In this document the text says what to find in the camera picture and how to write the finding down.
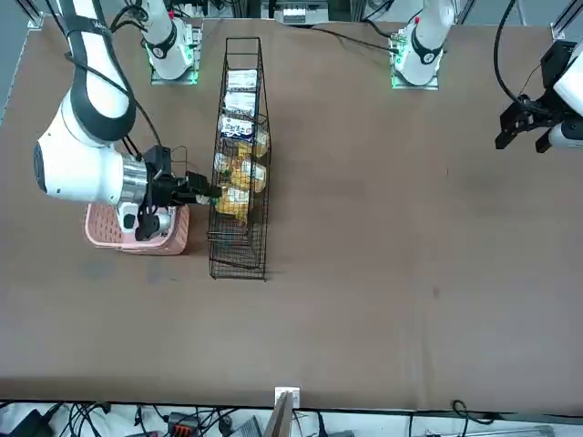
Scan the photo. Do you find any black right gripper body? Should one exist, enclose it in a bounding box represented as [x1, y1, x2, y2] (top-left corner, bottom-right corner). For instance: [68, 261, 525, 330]
[144, 174, 189, 215]

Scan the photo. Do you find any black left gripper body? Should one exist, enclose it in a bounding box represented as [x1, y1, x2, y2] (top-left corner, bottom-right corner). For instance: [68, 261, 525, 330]
[518, 90, 568, 131]

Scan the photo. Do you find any yellow drink bottle white cap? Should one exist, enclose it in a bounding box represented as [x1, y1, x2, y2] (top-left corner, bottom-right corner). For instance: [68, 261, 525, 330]
[251, 129, 271, 159]
[213, 152, 269, 193]
[195, 181, 252, 225]

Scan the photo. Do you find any pink plastic basket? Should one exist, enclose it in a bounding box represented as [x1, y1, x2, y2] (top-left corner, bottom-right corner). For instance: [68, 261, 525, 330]
[83, 202, 191, 255]

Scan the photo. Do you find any left wrist black box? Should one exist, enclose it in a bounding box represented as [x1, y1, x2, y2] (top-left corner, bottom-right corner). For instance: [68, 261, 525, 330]
[540, 39, 578, 88]

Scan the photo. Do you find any aluminium profile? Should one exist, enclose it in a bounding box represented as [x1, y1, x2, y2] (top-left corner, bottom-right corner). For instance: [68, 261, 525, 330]
[548, 0, 583, 38]
[26, 0, 46, 31]

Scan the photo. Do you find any white power strip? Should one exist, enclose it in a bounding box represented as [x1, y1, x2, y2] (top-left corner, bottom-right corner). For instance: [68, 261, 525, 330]
[281, 3, 307, 25]

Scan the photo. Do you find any orange black device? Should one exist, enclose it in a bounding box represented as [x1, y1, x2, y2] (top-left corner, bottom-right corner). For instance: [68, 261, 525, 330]
[164, 412, 202, 437]

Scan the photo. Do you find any grey foot pedal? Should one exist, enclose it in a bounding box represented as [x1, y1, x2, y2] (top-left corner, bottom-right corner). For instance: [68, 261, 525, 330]
[235, 418, 264, 437]

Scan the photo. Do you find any black power adapter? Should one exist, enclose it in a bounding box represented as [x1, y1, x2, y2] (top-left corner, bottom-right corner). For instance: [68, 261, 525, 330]
[7, 408, 52, 437]

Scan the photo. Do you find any metal rod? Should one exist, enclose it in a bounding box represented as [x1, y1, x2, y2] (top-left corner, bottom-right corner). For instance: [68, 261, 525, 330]
[425, 425, 557, 437]

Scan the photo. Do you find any wrist camera black bracket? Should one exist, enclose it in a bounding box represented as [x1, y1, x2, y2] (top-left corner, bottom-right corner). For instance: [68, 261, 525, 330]
[134, 205, 173, 242]

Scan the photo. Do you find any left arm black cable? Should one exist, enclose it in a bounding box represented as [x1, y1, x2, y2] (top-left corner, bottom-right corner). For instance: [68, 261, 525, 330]
[493, 0, 525, 104]

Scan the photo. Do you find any black wire shelf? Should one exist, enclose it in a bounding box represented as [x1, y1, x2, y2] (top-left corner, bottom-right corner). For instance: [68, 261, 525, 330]
[207, 36, 274, 282]

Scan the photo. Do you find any black cable across table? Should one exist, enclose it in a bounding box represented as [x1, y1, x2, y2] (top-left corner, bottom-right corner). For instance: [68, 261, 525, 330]
[309, 25, 397, 51]

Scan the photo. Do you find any aluminium upright post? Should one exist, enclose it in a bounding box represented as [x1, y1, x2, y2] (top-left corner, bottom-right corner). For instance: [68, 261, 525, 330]
[263, 386, 302, 437]

